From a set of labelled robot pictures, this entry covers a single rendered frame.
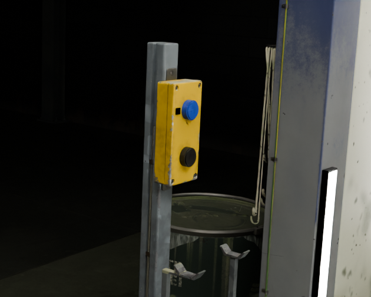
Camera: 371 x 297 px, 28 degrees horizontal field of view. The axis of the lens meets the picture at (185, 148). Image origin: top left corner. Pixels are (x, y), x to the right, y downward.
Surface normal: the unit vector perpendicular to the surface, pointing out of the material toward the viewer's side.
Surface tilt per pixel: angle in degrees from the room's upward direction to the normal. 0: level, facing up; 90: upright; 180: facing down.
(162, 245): 90
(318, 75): 90
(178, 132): 90
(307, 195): 90
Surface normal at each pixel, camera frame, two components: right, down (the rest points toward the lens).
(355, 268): 0.80, 0.15
